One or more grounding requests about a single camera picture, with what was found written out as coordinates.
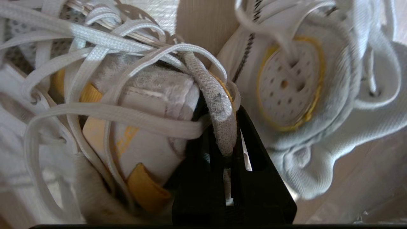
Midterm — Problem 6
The white mesh sneaker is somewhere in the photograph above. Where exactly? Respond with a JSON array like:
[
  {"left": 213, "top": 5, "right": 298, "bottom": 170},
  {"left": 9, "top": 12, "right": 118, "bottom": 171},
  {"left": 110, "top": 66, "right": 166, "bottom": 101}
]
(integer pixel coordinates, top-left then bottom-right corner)
[
  {"left": 219, "top": 0, "right": 407, "bottom": 201},
  {"left": 0, "top": 0, "right": 239, "bottom": 225}
]

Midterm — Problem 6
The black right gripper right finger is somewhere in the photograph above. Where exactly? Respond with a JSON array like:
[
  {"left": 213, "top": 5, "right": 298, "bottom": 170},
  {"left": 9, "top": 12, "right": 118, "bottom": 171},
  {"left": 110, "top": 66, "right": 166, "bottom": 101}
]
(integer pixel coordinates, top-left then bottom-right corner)
[{"left": 230, "top": 106, "right": 298, "bottom": 225}]

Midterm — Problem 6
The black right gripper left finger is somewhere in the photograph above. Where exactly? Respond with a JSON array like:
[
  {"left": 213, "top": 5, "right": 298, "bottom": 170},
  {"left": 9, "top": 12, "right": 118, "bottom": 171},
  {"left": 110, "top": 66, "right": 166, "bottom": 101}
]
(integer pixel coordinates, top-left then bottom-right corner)
[{"left": 172, "top": 92, "right": 230, "bottom": 225}]

